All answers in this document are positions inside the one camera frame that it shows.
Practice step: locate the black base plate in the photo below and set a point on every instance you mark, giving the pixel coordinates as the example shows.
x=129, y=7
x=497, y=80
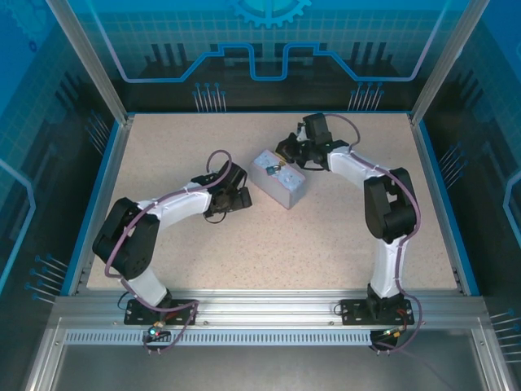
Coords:
x=138, y=313
x=354, y=313

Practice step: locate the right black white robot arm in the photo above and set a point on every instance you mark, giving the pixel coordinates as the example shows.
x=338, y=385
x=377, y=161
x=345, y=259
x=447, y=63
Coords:
x=390, y=203

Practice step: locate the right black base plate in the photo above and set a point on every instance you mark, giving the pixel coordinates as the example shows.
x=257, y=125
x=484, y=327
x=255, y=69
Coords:
x=354, y=313

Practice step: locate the aluminium frame post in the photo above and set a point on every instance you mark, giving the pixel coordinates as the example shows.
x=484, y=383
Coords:
x=443, y=61
x=93, y=61

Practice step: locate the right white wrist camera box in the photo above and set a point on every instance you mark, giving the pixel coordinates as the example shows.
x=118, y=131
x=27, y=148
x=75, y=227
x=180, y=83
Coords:
x=301, y=132

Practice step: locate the left connector with green light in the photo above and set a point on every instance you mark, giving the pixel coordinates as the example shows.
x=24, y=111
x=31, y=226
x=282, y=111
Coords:
x=154, y=329

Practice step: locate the grey metal shelf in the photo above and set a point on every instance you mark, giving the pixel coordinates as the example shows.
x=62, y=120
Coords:
x=264, y=366

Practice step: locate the right connector with green light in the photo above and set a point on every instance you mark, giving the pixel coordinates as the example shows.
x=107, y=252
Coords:
x=392, y=333

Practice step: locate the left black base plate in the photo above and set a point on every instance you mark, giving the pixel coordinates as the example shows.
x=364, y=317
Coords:
x=138, y=313

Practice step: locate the cartoon bunny tin box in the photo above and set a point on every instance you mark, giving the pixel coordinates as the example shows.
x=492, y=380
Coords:
x=281, y=187

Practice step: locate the aluminium side rail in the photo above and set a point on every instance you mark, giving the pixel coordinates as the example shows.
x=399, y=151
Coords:
x=117, y=163
x=426, y=163

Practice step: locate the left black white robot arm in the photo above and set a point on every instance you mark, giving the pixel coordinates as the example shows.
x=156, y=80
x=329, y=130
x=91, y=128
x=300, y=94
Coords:
x=126, y=244

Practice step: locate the connector with green light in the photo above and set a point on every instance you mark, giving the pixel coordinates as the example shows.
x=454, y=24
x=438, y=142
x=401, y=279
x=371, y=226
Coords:
x=154, y=329
x=392, y=333

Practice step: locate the small blue padlock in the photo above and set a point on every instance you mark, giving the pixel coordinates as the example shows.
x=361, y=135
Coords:
x=272, y=169

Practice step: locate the aluminium mounting rail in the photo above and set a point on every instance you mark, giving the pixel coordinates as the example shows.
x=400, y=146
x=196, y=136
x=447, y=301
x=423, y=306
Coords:
x=264, y=309

